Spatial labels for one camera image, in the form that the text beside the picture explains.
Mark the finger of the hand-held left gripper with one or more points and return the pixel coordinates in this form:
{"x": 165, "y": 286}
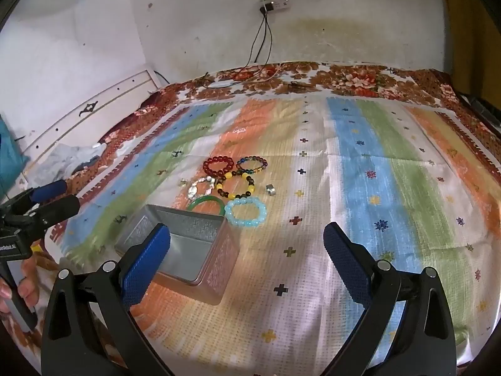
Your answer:
{"x": 49, "y": 190}
{"x": 60, "y": 207}

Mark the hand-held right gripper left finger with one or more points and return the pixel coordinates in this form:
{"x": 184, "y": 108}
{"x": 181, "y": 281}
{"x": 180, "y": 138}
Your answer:
{"x": 146, "y": 266}

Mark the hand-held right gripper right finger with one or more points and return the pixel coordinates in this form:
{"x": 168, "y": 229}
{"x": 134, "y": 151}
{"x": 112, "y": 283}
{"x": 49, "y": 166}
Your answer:
{"x": 348, "y": 266}

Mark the silver tin box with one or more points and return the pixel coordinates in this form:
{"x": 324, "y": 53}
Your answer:
{"x": 188, "y": 250}

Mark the green jade bangle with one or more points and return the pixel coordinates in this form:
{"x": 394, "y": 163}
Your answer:
{"x": 205, "y": 199}

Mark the person's left hand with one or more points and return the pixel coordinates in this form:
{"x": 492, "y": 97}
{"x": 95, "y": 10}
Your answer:
{"x": 30, "y": 282}

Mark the grey cloth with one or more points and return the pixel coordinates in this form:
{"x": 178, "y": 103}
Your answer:
{"x": 66, "y": 156}

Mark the teal cloth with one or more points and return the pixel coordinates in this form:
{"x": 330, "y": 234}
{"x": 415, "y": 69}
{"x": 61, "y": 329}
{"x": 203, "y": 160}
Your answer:
{"x": 11, "y": 156}

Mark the white headboard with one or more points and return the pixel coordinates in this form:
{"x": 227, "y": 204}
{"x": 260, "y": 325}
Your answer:
{"x": 78, "y": 125}

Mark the striped patterned blanket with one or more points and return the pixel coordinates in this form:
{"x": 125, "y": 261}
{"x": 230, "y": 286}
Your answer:
{"x": 313, "y": 203}

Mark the brown floral bedsheet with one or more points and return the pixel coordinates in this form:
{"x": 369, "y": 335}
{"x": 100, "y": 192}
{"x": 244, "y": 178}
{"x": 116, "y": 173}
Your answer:
{"x": 352, "y": 78}

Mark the dark furniture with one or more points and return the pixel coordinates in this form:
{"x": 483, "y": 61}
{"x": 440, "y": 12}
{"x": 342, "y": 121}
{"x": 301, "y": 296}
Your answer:
{"x": 477, "y": 47}

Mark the white power strip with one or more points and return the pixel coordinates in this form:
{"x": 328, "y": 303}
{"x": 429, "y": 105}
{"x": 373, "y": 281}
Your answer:
{"x": 280, "y": 6}

